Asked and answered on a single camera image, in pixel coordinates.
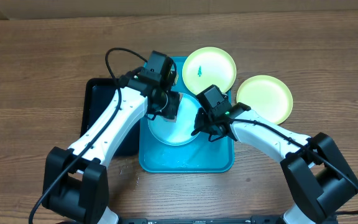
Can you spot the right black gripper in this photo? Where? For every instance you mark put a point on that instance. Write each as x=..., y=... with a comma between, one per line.
x=202, y=120

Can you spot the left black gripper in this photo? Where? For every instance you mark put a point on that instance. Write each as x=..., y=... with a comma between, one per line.
x=152, y=111

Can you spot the green scrubbing sponge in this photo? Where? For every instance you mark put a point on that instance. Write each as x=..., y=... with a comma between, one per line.
x=170, y=111

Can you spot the light blue plate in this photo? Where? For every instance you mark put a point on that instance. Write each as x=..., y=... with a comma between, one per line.
x=179, y=132

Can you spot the yellow-green plate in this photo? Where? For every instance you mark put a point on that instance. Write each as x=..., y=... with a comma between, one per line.
x=209, y=66
x=268, y=96

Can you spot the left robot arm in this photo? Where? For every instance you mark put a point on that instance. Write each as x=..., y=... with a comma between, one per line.
x=75, y=179

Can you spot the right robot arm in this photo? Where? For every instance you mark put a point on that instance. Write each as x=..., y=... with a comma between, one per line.
x=318, y=176

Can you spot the teal plastic tray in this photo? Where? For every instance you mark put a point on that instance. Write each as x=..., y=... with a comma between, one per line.
x=197, y=156

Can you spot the black plastic tray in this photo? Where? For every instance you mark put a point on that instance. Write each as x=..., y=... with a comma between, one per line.
x=98, y=95

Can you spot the yellow-green plate top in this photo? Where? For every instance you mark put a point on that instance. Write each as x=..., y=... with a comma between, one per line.
x=209, y=66

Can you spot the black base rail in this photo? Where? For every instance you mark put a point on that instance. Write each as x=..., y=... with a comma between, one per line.
x=256, y=219

